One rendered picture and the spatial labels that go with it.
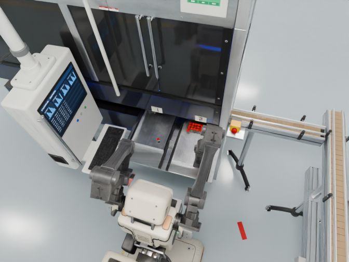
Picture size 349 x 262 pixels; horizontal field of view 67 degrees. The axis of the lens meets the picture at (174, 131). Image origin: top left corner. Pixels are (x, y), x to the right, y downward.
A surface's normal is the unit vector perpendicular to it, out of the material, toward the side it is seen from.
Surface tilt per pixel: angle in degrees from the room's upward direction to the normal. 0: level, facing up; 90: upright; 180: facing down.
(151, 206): 48
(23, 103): 0
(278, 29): 0
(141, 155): 0
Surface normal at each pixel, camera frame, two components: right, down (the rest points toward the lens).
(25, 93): -0.05, -0.55
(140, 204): -0.27, 0.23
